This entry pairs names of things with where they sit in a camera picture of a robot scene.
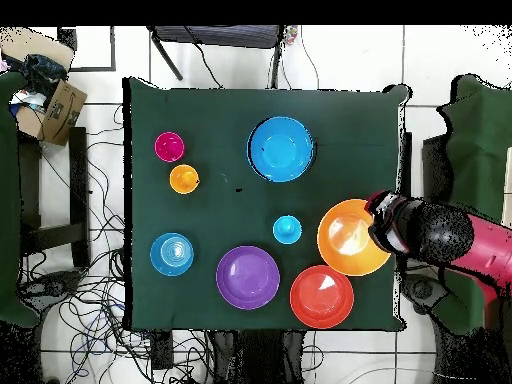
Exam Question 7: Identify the pink cup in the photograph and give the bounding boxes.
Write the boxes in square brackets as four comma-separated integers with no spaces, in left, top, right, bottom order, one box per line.
[154,131,186,164]

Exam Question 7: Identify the cardboard box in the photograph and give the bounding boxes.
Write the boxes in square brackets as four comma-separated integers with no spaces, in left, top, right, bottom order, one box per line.
[0,26,89,147]

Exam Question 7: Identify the large red bowl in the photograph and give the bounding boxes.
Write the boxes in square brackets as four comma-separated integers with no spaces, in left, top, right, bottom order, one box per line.
[289,264,356,330]

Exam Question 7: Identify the small blue bowl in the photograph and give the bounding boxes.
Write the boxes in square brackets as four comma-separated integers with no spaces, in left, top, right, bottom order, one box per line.
[149,232,196,278]

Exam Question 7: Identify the black plastic bag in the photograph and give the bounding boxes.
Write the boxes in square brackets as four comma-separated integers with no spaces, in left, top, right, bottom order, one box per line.
[19,53,69,101]

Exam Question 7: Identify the black bench stand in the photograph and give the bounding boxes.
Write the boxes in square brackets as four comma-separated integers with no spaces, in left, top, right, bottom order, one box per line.
[17,126,92,269]

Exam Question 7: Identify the dark green tablecloth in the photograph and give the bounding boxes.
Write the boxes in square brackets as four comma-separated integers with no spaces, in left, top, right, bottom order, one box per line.
[121,76,413,333]

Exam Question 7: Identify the large orange bowl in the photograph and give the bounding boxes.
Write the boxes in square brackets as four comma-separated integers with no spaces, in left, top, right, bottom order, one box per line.
[316,198,392,278]

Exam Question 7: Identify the purple bowl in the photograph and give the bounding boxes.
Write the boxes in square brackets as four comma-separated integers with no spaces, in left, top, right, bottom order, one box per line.
[215,245,282,311]

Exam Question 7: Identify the orange cup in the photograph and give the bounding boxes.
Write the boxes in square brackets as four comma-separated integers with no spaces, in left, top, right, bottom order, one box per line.
[168,163,201,196]

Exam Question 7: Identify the black power adapter box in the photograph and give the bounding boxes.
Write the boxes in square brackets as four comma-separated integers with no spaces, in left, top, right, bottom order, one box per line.
[150,330,175,371]

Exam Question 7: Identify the blue cup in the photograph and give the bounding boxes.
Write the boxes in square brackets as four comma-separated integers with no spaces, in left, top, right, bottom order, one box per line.
[272,214,304,246]

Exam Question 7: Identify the tangle of floor cables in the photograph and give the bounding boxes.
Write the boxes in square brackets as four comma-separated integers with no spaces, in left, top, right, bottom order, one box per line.
[17,103,325,384]

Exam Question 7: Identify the black metal frame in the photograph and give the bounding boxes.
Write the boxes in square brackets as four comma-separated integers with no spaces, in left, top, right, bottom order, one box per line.
[56,25,118,74]

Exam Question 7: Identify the grey black floor base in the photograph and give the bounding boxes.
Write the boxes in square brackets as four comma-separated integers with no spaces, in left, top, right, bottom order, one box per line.
[17,269,85,313]
[400,272,449,315]

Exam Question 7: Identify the large blue bowl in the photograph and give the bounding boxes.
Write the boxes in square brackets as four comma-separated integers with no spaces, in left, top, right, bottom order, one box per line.
[246,115,318,184]

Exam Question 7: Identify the black folding chair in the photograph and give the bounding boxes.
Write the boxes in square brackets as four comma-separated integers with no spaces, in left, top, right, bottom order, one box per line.
[146,25,286,90]

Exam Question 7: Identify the green cloth covered table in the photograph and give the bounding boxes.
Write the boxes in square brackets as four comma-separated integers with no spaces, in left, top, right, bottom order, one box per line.
[433,73,512,336]
[0,70,41,329]

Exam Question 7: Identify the black computer tower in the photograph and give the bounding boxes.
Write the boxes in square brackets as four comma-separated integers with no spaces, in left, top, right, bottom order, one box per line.
[421,133,451,205]

